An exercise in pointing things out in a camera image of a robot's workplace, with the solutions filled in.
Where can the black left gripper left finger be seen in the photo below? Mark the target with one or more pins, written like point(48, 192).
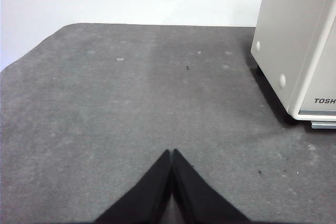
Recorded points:
point(147, 197)

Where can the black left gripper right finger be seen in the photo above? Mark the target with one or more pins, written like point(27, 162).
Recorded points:
point(199, 200)

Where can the cream Toshiba toaster oven body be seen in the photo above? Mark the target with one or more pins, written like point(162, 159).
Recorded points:
point(283, 24)

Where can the metal crumb tray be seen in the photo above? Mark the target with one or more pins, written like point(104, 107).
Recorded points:
point(324, 125)

